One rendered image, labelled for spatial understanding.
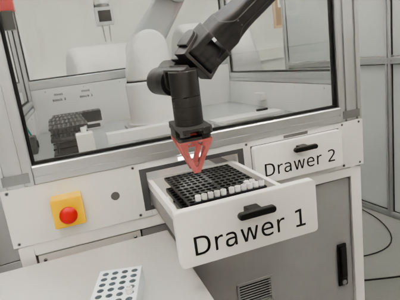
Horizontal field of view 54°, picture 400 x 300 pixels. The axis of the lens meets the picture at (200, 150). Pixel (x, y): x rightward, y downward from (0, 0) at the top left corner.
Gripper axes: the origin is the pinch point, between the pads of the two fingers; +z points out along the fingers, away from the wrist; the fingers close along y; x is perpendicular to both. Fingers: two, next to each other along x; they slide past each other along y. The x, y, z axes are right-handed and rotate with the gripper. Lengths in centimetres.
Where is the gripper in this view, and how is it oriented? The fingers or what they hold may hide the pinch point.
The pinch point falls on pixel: (194, 166)
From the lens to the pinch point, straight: 80.6
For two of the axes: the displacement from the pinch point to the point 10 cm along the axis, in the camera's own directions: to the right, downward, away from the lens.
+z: 1.2, 9.5, 2.9
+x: -9.5, 1.9, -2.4
